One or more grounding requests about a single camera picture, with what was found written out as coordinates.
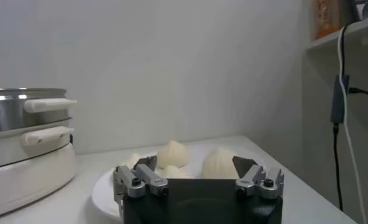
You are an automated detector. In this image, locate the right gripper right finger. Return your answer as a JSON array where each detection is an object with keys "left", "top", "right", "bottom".
[{"left": 232, "top": 155, "right": 285, "bottom": 200}]

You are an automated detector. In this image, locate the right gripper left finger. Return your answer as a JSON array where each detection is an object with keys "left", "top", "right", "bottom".
[{"left": 113, "top": 155, "right": 169, "bottom": 214}]

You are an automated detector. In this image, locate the white steamed baozi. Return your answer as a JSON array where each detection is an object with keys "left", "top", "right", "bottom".
[
  {"left": 201, "top": 147, "right": 240, "bottom": 180},
  {"left": 157, "top": 139, "right": 191, "bottom": 169},
  {"left": 120, "top": 152, "right": 142, "bottom": 170},
  {"left": 161, "top": 164, "right": 193, "bottom": 180}
]

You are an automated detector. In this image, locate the steel perforated steamer basket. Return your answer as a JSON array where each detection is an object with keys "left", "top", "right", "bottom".
[{"left": 0, "top": 87, "right": 78, "bottom": 135}]

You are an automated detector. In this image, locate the white round plate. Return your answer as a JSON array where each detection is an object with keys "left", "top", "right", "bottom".
[{"left": 91, "top": 142, "right": 275, "bottom": 222}]

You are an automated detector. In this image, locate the white electric cooker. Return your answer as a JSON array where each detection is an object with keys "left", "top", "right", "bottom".
[{"left": 0, "top": 117, "right": 79, "bottom": 220}]

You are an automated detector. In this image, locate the black inline power adapter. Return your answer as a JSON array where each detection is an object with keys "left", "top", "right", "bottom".
[{"left": 330, "top": 74, "right": 351, "bottom": 124}]

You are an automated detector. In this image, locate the white shelf unit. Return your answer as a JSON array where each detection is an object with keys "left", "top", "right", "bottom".
[{"left": 302, "top": 16, "right": 368, "bottom": 224}]

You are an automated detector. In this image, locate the orange package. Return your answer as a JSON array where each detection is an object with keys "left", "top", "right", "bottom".
[{"left": 311, "top": 0, "right": 346, "bottom": 41}]

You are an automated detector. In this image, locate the dark printed box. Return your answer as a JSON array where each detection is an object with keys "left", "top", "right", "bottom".
[{"left": 350, "top": 0, "right": 368, "bottom": 23}]

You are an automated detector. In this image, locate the black power cable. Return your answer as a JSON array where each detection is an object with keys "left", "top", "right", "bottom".
[{"left": 332, "top": 26, "right": 368, "bottom": 212}]

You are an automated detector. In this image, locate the white power cable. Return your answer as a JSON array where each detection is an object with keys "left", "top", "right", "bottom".
[{"left": 337, "top": 24, "right": 368, "bottom": 224}]

